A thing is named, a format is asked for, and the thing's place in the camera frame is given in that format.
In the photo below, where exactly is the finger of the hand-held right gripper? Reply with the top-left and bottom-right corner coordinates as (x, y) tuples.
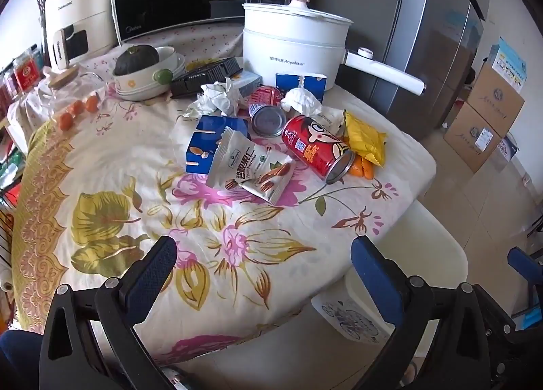
(508, 246), (543, 287)

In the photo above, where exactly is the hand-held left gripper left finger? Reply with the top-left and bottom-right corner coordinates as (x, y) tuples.
(39, 236), (178, 390)

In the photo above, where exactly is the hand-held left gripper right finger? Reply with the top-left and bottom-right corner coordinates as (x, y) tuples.
(350, 236), (516, 390)

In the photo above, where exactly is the white plastic bin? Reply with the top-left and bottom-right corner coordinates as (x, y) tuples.
(312, 199), (469, 346)

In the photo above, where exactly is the orange wrapper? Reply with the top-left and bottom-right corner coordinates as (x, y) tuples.
(348, 155), (376, 179)

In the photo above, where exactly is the yellow snack packet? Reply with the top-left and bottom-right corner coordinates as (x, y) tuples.
(343, 110), (389, 168)

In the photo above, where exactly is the red cartoon drink can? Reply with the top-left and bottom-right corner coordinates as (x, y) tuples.
(247, 85), (284, 137)
(282, 115), (356, 184)

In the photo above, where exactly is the white almond snack packet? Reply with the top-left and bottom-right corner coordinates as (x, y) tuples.
(206, 126), (295, 206)

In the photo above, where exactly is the blue almond print carton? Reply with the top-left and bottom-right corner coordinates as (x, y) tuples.
(185, 115), (252, 174)

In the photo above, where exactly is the white tissue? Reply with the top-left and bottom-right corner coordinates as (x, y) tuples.
(281, 76), (324, 115)
(184, 80), (242, 120)

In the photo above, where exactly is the large floral tablecloth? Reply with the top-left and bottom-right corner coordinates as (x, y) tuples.
(11, 72), (437, 367)

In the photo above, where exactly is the small printed box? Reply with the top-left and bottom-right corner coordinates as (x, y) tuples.
(496, 136), (519, 162)

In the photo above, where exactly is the white plastic wrapper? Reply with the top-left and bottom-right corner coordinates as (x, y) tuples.
(320, 107), (346, 136)

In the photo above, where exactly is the dark blue cloth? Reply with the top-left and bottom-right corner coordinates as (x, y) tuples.
(0, 330), (43, 390)

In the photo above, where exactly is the white bowl with green knob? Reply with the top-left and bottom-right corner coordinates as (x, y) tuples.
(112, 46), (187, 96)

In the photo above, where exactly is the rack of packaged goods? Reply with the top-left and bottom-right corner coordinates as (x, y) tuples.
(0, 51), (47, 213)

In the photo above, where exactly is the blue box with white top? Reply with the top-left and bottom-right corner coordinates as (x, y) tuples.
(276, 71), (328, 103)

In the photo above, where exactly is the black plastic tray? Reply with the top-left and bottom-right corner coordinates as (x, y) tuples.
(170, 57), (244, 98)

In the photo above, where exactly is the blue and white tissue box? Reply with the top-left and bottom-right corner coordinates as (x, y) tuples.
(490, 37), (527, 85)

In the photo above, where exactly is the green kabocha squash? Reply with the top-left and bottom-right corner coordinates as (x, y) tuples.
(114, 44), (161, 76)

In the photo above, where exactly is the pale grey-blue box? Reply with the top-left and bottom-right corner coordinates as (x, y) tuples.
(229, 70), (263, 99)

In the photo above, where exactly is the glass jar with wooden lid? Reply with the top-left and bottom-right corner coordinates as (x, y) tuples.
(38, 65), (109, 119)

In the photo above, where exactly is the red packet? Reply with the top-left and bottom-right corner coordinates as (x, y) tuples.
(13, 57), (43, 91)

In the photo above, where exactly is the grey refrigerator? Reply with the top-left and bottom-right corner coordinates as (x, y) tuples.
(314, 0), (486, 142)

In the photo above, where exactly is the white electric cooking pot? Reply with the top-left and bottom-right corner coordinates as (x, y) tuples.
(243, 0), (426, 97)

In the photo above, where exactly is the white kitchen appliance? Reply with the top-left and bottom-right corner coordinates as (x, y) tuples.
(44, 0), (117, 71)

